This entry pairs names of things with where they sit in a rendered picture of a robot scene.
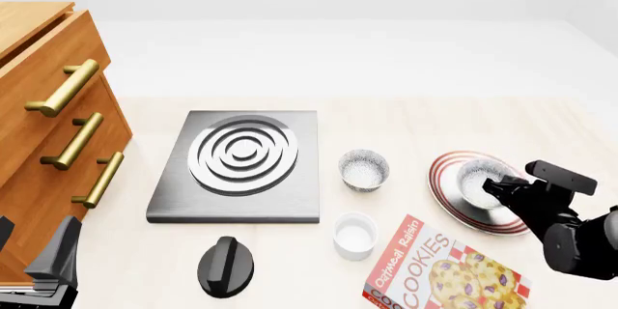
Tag flat stove plate with rings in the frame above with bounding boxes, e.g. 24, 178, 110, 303
145, 109, 322, 225

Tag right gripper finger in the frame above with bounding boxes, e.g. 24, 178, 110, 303
501, 173, 530, 189
482, 177, 521, 211

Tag small white ramekin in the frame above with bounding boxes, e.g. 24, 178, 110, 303
332, 211, 379, 263

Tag wooden cabinet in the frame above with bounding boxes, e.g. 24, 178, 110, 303
0, 1, 134, 285

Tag brass drawer handle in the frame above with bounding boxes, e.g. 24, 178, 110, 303
40, 111, 105, 172
70, 151, 126, 211
23, 58, 100, 119

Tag plate with red rings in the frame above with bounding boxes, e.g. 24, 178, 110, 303
426, 150, 533, 237

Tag flat plate on black stalk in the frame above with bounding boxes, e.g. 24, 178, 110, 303
524, 158, 599, 196

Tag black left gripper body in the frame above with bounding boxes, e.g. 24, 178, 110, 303
0, 278, 80, 309

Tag wooden drawer pulled out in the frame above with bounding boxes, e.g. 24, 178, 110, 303
0, 9, 112, 189

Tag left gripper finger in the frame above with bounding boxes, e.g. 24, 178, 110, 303
0, 214, 15, 253
23, 214, 84, 291

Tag round black stove knob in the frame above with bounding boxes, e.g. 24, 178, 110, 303
196, 235, 256, 300

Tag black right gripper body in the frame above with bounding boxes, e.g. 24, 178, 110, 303
510, 179, 581, 237

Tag wooden drawer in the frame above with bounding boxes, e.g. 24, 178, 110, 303
0, 71, 125, 252
0, 105, 134, 285

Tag oatmeal raisin cookies box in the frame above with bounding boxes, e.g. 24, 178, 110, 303
361, 213, 534, 309

